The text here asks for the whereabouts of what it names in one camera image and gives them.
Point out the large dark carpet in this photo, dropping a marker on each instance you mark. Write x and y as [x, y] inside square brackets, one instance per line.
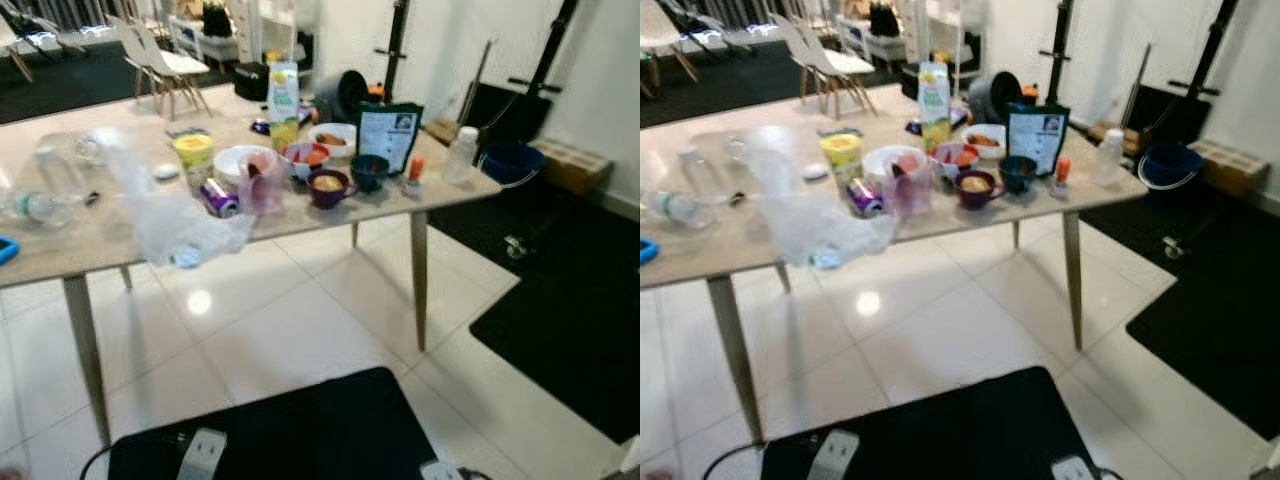
[60, 85]
[720, 85]

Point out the clear plastic bag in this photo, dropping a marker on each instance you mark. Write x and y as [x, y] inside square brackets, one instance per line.
[170, 220]
[815, 220]

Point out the small white lid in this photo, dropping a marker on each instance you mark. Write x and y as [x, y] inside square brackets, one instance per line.
[815, 171]
[166, 172]

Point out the black stand base with caster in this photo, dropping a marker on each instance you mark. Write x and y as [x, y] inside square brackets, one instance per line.
[515, 246]
[1173, 247]

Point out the flat brown cardboard box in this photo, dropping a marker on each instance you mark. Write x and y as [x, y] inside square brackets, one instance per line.
[1100, 131]
[440, 131]

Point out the red tomato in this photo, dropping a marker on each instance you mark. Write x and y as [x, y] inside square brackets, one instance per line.
[316, 156]
[963, 156]

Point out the black panel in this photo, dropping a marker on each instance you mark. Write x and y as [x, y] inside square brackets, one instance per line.
[1160, 110]
[505, 110]

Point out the dark teal cup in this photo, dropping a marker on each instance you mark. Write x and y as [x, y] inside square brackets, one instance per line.
[368, 175]
[1018, 175]

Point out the purple cup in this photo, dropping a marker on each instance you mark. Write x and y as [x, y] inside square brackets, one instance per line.
[975, 198]
[327, 198]

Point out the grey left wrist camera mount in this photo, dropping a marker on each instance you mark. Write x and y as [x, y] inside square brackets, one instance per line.
[200, 452]
[832, 455]

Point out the water bottle with teal cap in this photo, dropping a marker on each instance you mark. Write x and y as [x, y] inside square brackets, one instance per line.
[35, 207]
[685, 207]

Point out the black pouch with white label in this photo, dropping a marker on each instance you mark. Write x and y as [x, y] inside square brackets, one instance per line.
[1038, 135]
[390, 135]

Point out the clear empty plastic bottle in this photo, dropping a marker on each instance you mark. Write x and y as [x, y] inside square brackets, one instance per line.
[57, 172]
[702, 172]

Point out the Peel Fresh juice carton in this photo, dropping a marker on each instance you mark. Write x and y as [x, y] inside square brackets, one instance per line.
[283, 105]
[934, 105]

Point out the light wooden dining table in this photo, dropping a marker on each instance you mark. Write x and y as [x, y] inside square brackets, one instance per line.
[720, 250]
[100, 240]

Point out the orange box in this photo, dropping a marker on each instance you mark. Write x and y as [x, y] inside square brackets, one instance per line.
[1030, 93]
[375, 92]

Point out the small white bowl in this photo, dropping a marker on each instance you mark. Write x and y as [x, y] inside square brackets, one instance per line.
[985, 151]
[333, 150]

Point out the purple drink can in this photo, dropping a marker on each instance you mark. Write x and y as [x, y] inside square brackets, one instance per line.
[866, 197]
[218, 198]

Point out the blue bucket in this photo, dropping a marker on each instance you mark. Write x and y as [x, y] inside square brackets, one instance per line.
[510, 165]
[1170, 168]

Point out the black bag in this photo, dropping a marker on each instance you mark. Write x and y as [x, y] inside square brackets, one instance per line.
[908, 80]
[250, 80]

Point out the pink translucent measuring jug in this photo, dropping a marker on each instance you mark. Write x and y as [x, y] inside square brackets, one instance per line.
[910, 190]
[262, 190]

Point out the taped cardboard box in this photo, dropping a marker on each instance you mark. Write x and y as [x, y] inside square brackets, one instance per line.
[575, 165]
[1232, 165]

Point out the yellow instant noodle cup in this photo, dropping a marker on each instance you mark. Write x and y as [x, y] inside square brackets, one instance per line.
[842, 158]
[194, 158]

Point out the crumpled clear plastic bottle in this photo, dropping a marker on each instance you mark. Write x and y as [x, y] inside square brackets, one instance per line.
[737, 148]
[88, 148]

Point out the large white bowl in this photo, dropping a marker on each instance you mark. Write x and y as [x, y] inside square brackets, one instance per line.
[882, 160]
[232, 160]

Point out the small bottle with orange cap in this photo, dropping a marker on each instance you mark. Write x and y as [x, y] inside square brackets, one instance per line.
[414, 178]
[1061, 178]

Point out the white chair wooden legs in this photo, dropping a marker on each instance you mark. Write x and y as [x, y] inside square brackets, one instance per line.
[12, 40]
[843, 62]
[662, 38]
[790, 42]
[125, 45]
[180, 62]

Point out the black stand pole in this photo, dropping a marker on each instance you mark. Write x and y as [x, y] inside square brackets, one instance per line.
[1207, 55]
[550, 50]

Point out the frosted plastic bottle white cap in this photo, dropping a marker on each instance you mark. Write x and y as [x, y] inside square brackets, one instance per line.
[1108, 158]
[460, 155]

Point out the black tripod stand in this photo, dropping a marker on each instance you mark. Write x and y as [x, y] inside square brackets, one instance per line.
[395, 45]
[1057, 45]

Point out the orange sweet potato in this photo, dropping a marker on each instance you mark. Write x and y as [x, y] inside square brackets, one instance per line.
[331, 138]
[984, 139]

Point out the blue snack packet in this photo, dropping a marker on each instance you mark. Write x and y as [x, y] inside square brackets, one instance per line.
[915, 127]
[262, 125]

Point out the red and white bowl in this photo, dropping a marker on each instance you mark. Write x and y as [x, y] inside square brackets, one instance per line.
[948, 166]
[300, 165]

